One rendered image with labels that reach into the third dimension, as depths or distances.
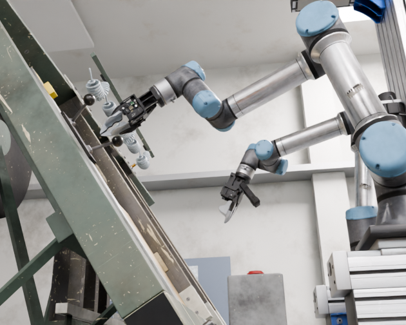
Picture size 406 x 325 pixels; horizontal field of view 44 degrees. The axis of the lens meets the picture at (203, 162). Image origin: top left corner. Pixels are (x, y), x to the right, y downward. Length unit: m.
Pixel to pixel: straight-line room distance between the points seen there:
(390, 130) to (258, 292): 0.47
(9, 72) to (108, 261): 0.62
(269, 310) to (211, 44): 4.44
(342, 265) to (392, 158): 0.27
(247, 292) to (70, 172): 0.52
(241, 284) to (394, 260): 0.37
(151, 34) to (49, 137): 3.94
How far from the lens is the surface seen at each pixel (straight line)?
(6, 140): 2.73
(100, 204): 1.22
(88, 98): 1.61
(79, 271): 2.90
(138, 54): 5.50
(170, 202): 5.09
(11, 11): 1.85
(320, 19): 1.41
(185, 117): 5.45
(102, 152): 2.06
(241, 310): 1.10
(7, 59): 1.53
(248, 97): 1.56
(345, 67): 1.35
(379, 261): 1.25
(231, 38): 5.28
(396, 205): 1.31
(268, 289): 1.10
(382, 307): 1.23
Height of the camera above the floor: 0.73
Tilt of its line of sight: 23 degrees up
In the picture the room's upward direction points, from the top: 2 degrees counter-clockwise
